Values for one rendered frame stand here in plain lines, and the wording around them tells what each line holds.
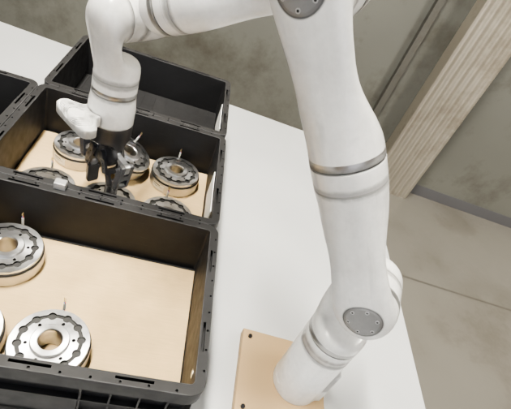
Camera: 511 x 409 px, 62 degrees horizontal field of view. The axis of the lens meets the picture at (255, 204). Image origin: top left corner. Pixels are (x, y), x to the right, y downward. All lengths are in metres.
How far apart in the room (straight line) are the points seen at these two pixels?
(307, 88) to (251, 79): 2.31
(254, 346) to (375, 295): 0.36
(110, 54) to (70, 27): 2.31
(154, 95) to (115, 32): 0.64
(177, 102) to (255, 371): 0.76
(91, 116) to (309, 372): 0.54
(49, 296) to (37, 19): 2.47
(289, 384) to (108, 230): 0.41
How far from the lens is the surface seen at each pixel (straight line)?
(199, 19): 0.56
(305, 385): 0.79
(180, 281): 0.77
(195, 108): 1.27
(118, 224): 0.75
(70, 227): 0.78
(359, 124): 0.47
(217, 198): 0.80
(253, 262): 1.04
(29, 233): 0.77
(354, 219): 0.52
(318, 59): 0.45
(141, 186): 0.93
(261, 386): 0.84
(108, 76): 0.69
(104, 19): 0.64
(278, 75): 2.75
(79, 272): 0.76
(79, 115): 0.71
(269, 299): 0.98
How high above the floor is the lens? 1.42
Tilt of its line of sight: 37 degrees down
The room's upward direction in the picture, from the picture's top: 25 degrees clockwise
